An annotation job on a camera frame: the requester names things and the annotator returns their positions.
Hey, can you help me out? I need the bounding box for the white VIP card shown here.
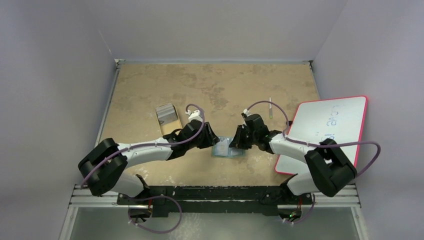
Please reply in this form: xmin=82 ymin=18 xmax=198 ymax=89
xmin=214 ymin=137 xmax=230 ymax=157

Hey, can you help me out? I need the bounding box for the green card holder wallet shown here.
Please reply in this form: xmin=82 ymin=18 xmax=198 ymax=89
xmin=211 ymin=136 xmax=246 ymax=158

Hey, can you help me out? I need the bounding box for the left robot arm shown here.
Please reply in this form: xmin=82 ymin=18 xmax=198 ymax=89
xmin=78 ymin=120 xmax=220 ymax=205

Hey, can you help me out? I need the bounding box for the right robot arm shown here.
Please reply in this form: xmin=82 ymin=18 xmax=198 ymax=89
xmin=229 ymin=113 xmax=358 ymax=204

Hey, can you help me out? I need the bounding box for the stack of cards in tray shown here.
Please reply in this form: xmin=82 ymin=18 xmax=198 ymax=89
xmin=155 ymin=103 xmax=179 ymax=125

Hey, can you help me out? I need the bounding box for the white marker pen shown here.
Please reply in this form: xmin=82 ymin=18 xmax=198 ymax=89
xmin=268 ymin=96 xmax=273 ymax=119

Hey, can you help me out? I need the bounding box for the beige oval tray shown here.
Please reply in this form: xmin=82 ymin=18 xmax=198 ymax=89
xmin=155 ymin=103 xmax=183 ymax=135

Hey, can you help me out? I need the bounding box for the pink framed whiteboard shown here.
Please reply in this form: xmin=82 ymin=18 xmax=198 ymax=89
xmin=274 ymin=96 xmax=369 ymax=176

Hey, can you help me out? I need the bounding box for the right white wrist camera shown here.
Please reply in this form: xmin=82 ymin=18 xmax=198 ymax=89
xmin=241 ymin=108 xmax=251 ymax=126

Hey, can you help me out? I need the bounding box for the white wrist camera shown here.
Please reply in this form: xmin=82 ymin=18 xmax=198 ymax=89
xmin=241 ymin=108 xmax=251 ymax=126
xmin=185 ymin=109 xmax=204 ymax=122

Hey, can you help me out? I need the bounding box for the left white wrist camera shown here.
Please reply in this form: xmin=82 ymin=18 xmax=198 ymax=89
xmin=185 ymin=109 xmax=204 ymax=122

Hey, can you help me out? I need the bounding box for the black base frame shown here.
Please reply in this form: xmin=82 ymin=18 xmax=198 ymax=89
xmin=117 ymin=185 xmax=313 ymax=219

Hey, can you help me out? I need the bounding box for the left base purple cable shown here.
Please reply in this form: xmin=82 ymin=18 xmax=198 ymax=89
xmin=127 ymin=194 xmax=184 ymax=235

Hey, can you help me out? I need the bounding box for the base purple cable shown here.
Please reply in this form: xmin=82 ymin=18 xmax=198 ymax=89
xmin=127 ymin=194 xmax=184 ymax=235
xmin=281 ymin=195 xmax=316 ymax=226

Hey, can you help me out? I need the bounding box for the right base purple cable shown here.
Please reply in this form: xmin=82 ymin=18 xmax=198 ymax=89
xmin=281 ymin=195 xmax=316 ymax=226

